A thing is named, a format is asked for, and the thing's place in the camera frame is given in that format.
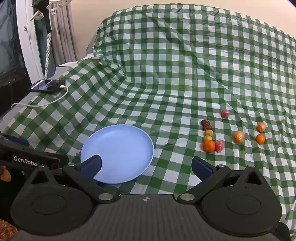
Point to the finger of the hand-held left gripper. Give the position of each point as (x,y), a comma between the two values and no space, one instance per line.
(18,141)

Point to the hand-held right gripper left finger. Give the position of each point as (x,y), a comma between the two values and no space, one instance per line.
(91,165)

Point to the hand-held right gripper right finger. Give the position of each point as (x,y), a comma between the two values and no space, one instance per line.
(201,168)

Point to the large bare orange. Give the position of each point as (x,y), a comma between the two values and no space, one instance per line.
(208,146)

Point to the red fruit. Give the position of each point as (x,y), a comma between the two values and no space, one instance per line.
(219,146)
(225,113)

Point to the small yellow round fruit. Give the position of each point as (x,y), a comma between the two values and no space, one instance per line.
(208,138)
(209,132)

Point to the light blue plate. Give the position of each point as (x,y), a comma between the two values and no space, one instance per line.
(120,148)

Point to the dark red jujube date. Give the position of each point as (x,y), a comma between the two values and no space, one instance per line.
(205,122)
(207,127)

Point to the small bare orange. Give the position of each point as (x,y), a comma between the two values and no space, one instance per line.
(260,139)

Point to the person's left hand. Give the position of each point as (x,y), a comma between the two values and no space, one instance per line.
(4,175)

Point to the black smartphone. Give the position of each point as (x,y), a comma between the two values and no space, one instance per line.
(46,85)

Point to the small orange in clear wrap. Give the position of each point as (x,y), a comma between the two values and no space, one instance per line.
(261,127)

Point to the orange patterned cloth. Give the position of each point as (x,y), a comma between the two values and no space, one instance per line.
(5,231)

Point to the dark window pane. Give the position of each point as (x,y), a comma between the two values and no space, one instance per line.
(11,46)

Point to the green checked tablecloth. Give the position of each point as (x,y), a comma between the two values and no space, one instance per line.
(161,81)

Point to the grey curtain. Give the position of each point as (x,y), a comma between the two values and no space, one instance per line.
(64,34)

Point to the white window frame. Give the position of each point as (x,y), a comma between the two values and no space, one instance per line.
(27,46)

